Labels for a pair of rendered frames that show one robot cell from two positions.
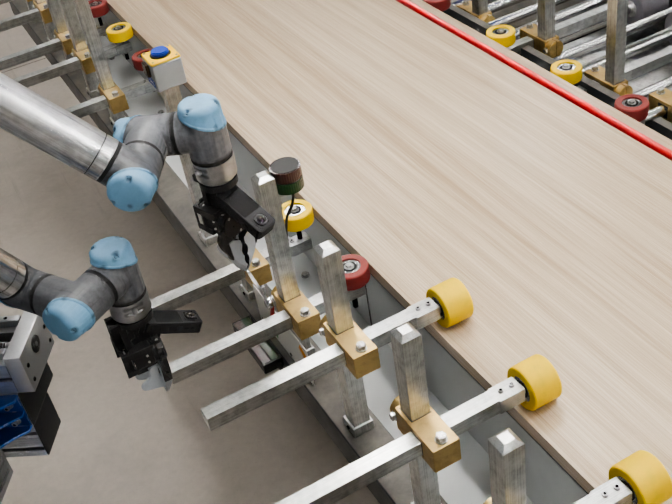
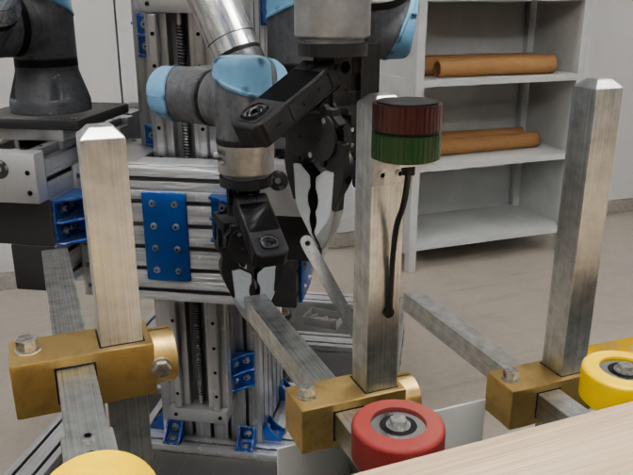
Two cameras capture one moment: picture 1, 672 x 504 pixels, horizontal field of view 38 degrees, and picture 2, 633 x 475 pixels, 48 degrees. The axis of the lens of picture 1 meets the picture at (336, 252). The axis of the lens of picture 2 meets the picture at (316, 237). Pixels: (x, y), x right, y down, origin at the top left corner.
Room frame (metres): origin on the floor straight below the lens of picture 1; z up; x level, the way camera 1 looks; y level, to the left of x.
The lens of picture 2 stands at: (1.47, -0.55, 1.25)
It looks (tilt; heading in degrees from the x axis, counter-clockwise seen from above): 19 degrees down; 90
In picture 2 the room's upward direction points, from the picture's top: straight up
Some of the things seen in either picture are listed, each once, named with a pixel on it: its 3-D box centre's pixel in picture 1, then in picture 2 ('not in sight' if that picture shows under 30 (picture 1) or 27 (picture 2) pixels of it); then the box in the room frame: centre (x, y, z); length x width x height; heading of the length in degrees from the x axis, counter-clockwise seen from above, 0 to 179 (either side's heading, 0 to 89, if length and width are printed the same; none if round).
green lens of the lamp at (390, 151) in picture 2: (287, 181); (405, 144); (1.54, 0.07, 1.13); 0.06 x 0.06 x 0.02
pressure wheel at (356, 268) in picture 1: (352, 285); (396, 474); (1.54, -0.02, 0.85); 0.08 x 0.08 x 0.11
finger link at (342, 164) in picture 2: not in sight; (332, 167); (1.48, 0.16, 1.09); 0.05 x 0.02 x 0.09; 132
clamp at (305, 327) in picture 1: (296, 308); (354, 408); (1.51, 0.10, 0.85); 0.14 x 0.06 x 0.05; 22
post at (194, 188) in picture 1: (190, 165); not in sight; (2.00, 0.31, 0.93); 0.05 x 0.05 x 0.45; 22
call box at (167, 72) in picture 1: (164, 69); not in sight; (2.00, 0.31, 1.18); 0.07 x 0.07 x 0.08; 22
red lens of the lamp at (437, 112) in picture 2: (285, 170); (407, 115); (1.54, 0.07, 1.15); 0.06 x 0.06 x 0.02
